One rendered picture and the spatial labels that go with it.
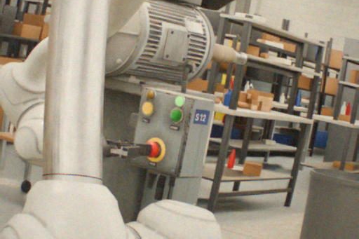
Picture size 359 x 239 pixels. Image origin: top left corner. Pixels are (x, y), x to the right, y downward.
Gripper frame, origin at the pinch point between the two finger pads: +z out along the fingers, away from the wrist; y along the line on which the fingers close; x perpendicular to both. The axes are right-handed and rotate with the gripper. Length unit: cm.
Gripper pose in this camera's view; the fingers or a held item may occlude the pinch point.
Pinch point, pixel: (139, 149)
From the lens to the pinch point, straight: 195.3
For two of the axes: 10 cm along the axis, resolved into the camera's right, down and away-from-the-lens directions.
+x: 1.9, -9.8, -0.5
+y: 8.0, 1.8, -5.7
